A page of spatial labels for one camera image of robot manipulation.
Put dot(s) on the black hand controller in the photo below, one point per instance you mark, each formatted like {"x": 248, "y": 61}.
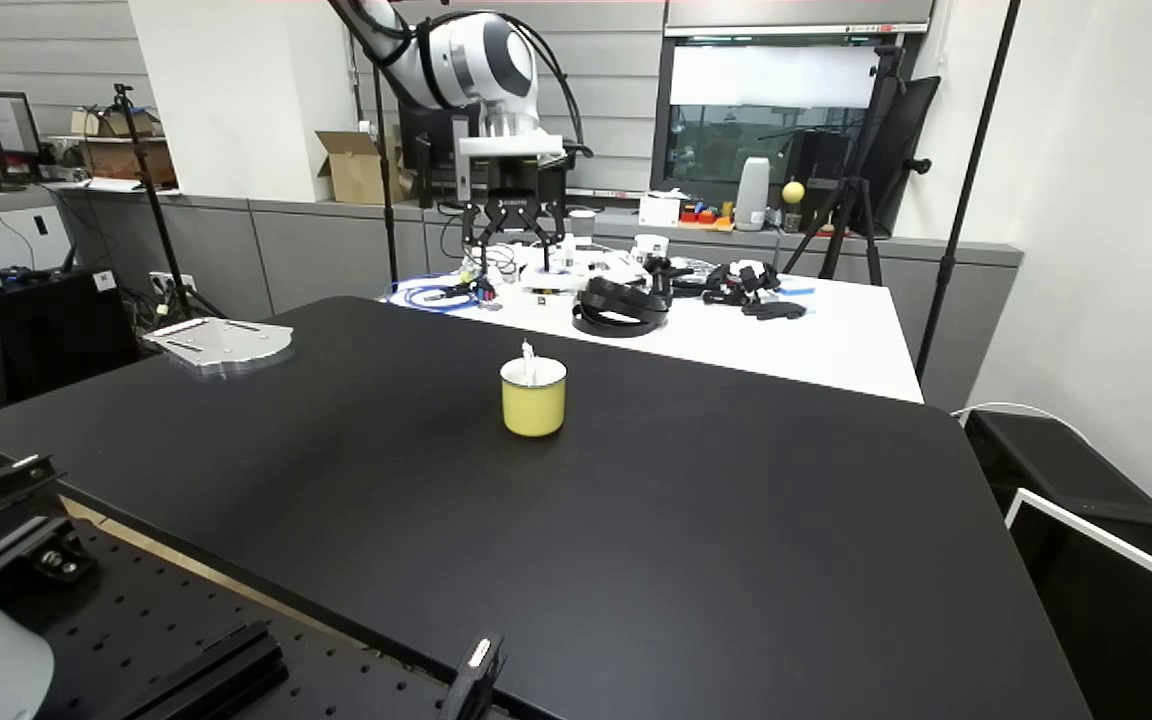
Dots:
{"x": 779, "y": 308}
{"x": 736, "y": 281}

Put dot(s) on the black light stand pole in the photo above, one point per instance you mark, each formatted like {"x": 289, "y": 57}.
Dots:
{"x": 386, "y": 184}
{"x": 968, "y": 184}

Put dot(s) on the white framed black panel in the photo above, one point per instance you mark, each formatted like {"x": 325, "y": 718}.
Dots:
{"x": 1122, "y": 625}

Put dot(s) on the metal extrusion rail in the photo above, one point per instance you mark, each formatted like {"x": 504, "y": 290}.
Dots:
{"x": 210, "y": 674}

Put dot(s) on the yellow mug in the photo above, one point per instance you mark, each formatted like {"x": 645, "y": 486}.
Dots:
{"x": 532, "y": 404}

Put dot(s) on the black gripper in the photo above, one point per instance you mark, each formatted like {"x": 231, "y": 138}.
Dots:
{"x": 517, "y": 184}

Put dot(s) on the silver metal plate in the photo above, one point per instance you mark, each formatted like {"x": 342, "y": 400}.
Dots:
{"x": 216, "y": 344}

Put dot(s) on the white electronic device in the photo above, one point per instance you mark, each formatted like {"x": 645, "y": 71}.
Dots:
{"x": 557, "y": 278}

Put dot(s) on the white table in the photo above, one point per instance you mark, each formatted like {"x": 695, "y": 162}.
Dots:
{"x": 802, "y": 344}

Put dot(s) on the white bottle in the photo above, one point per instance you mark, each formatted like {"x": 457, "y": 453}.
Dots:
{"x": 755, "y": 197}

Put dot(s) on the black equipment case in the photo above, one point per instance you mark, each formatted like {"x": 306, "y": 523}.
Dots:
{"x": 31, "y": 332}

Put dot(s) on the glass window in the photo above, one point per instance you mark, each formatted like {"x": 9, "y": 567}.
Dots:
{"x": 736, "y": 135}

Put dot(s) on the brown cardboard box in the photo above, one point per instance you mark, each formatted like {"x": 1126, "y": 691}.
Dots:
{"x": 122, "y": 162}

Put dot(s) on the black camera tripod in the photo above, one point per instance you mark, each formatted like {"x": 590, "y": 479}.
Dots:
{"x": 859, "y": 201}

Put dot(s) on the black perforated breadboard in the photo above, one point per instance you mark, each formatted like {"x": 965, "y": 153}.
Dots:
{"x": 138, "y": 625}

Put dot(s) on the yellow ball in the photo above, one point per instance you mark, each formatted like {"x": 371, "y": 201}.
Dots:
{"x": 795, "y": 192}

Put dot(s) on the small white box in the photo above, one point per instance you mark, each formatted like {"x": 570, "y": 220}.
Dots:
{"x": 661, "y": 210}

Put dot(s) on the black headset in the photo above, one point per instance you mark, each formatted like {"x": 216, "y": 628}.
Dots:
{"x": 617, "y": 312}

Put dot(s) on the black tripod with device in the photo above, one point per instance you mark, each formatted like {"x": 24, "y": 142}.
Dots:
{"x": 150, "y": 220}

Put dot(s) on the black table clamp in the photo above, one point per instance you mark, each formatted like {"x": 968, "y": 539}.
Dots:
{"x": 473, "y": 676}

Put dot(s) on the open cardboard box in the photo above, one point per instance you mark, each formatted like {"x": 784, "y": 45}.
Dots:
{"x": 359, "y": 175}

